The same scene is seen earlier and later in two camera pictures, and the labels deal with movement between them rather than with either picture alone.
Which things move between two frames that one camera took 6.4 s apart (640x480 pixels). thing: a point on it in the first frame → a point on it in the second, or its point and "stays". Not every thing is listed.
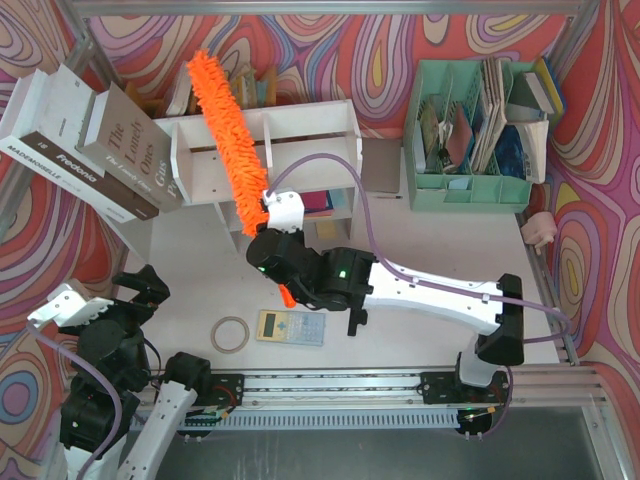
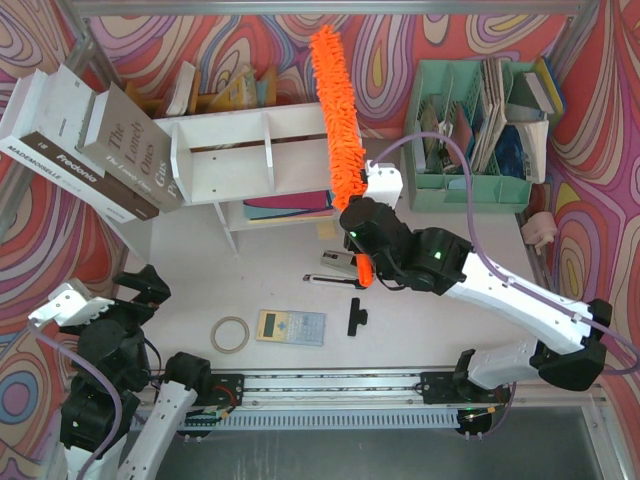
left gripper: x=138 y=296 stays
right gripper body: x=270 y=248 → x=361 y=220
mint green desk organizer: x=469 y=136 stays
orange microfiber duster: x=242 y=162 → x=343 y=126
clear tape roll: x=244 y=342 stays
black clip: x=357 y=316 stays
